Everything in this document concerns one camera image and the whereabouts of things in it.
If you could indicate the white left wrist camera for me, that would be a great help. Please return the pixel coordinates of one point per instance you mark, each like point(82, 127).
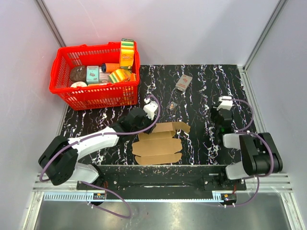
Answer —
point(150, 108)

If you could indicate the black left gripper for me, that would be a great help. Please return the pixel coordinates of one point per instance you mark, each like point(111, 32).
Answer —
point(150, 122)

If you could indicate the pink white flat box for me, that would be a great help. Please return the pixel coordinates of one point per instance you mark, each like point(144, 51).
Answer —
point(103, 77)

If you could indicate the tall yellow green sponge pack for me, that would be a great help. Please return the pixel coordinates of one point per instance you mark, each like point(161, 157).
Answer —
point(126, 57)

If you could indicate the brown round bread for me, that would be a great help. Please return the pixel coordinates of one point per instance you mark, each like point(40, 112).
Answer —
point(78, 73)

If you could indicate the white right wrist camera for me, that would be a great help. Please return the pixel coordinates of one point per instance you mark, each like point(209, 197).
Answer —
point(225, 102)

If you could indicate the orange snack packet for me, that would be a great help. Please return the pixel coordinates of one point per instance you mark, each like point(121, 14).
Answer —
point(132, 77)

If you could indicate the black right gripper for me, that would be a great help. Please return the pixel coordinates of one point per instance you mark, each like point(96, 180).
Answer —
point(214, 112)

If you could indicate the white round tape roll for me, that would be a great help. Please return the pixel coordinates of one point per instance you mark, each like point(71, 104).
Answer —
point(78, 84)

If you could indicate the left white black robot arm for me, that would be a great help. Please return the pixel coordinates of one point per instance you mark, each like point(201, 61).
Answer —
point(60, 161)

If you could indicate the lying yellow green sponge pack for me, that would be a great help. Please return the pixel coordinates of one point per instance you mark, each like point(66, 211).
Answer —
point(119, 75)

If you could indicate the orange cylinder can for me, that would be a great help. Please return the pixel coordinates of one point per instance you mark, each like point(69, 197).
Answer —
point(109, 67)

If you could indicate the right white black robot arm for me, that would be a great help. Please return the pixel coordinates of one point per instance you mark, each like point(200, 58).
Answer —
point(259, 154)

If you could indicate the grey card box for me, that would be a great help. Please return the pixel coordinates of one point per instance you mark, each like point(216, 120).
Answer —
point(183, 83)

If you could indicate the brown cardboard box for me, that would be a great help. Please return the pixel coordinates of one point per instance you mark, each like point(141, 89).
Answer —
point(160, 147)

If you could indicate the teal small box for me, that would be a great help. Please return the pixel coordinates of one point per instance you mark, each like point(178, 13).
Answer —
point(92, 74)

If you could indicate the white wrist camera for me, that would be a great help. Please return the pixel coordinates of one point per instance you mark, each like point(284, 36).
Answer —
point(150, 108)
point(225, 102)

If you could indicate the small clear packet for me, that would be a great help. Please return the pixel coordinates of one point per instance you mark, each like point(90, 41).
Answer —
point(171, 106)

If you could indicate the red plastic shopping basket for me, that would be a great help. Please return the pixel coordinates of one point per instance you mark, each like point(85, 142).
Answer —
point(92, 97)

